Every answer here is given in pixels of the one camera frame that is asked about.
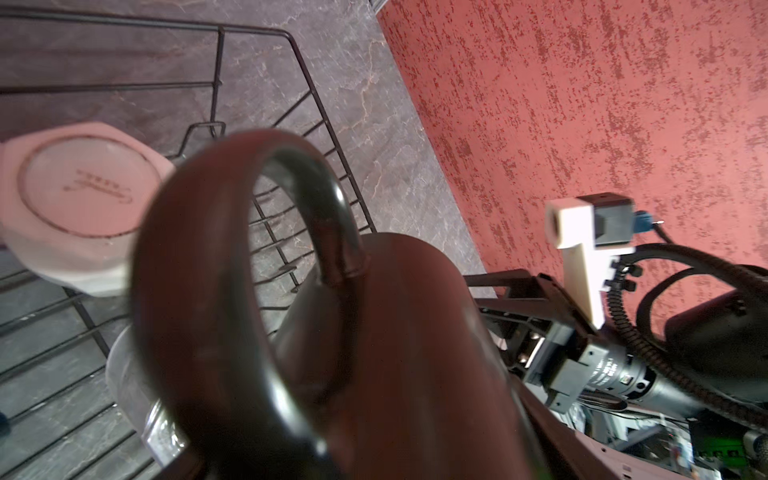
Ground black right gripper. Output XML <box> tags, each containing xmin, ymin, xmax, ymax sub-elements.
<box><xmin>464</xmin><ymin>269</ymin><xmax>654</xmax><ymax>413</ymax></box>

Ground black mug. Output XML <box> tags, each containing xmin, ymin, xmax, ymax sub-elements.
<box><xmin>130</xmin><ymin>128</ymin><xmax>553</xmax><ymax>480</ymax></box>

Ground clear plastic cup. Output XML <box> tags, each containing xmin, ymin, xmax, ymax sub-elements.
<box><xmin>106</xmin><ymin>326</ymin><xmax>188</xmax><ymax>467</ymax></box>

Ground white faceted mug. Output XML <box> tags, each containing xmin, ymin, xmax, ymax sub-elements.
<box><xmin>1</xmin><ymin>122</ymin><xmax>175</xmax><ymax>297</ymax></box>

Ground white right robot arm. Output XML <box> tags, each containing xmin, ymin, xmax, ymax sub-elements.
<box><xmin>465</xmin><ymin>269</ymin><xmax>767</xmax><ymax>418</ymax></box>

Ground black corrugated cable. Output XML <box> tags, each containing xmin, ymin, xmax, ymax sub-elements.
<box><xmin>602</xmin><ymin>242</ymin><xmax>768</xmax><ymax>430</ymax></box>

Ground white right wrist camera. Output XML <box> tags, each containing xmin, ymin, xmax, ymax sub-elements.
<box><xmin>545</xmin><ymin>192</ymin><xmax>655</xmax><ymax>329</ymax></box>

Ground black wire dish rack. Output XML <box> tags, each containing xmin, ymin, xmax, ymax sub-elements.
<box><xmin>0</xmin><ymin>5</ymin><xmax>378</xmax><ymax>480</ymax></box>

